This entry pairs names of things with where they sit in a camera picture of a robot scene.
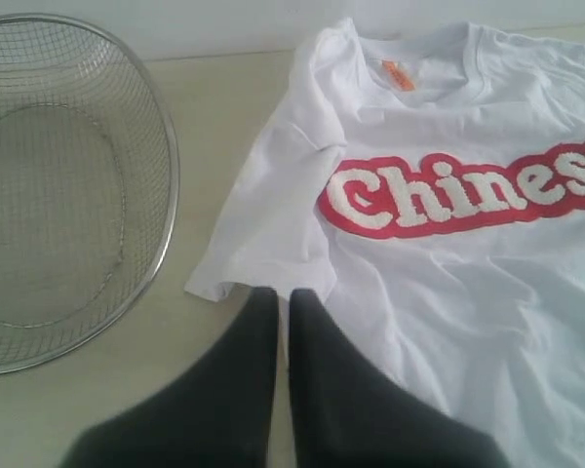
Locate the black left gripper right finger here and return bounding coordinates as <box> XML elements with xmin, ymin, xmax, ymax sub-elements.
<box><xmin>289</xmin><ymin>289</ymin><xmax>509</xmax><ymax>467</ymax></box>

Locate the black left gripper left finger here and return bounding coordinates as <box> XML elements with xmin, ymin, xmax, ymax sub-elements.
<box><xmin>61</xmin><ymin>288</ymin><xmax>279</xmax><ymax>467</ymax></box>

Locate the white t-shirt red logo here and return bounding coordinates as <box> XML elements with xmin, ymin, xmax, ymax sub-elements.
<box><xmin>185</xmin><ymin>19</ymin><xmax>585</xmax><ymax>467</ymax></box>

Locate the metal mesh strainer bowl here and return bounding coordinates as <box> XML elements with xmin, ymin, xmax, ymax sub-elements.
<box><xmin>0</xmin><ymin>14</ymin><xmax>179</xmax><ymax>374</ymax></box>

